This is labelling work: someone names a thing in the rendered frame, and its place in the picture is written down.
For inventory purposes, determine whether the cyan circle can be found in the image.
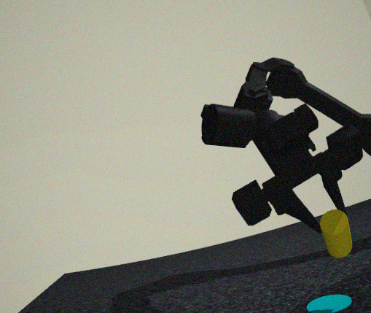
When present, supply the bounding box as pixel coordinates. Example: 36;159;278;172
307;294;352;313

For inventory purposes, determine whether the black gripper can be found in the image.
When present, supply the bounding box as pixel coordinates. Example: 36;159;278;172
232;124;363;234

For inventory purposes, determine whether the yellow cylinder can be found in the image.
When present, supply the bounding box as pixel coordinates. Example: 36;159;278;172
320;209;352;258

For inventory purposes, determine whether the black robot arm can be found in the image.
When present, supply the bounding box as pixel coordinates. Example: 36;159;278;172
200;58;371;172

